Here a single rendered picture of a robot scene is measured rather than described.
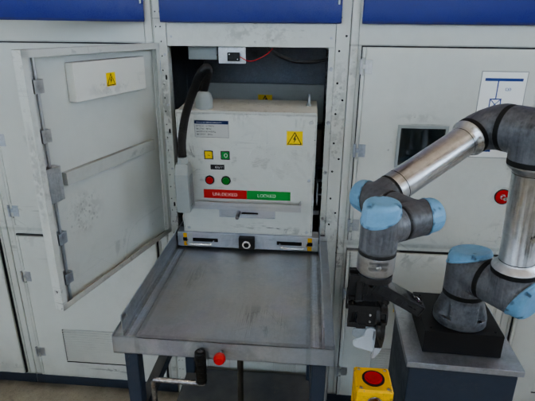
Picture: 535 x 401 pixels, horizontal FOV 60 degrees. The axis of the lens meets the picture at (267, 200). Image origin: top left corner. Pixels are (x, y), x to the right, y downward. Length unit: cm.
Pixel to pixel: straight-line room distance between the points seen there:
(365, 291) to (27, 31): 154
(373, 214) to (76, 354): 184
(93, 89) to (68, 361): 142
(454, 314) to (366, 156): 65
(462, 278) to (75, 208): 115
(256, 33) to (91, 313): 140
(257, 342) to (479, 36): 124
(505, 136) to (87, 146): 116
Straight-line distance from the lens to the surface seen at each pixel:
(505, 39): 185
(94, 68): 152
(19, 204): 218
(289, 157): 165
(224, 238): 180
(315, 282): 161
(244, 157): 167
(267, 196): 171
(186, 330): 140
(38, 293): 235
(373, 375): 114
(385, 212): 90
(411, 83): 175
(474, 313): 149
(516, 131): 122
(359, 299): 100
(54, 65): 144
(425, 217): 98
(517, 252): 131
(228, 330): 138
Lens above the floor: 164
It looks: 20 degrees down
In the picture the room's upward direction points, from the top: 1 degrees clockwise
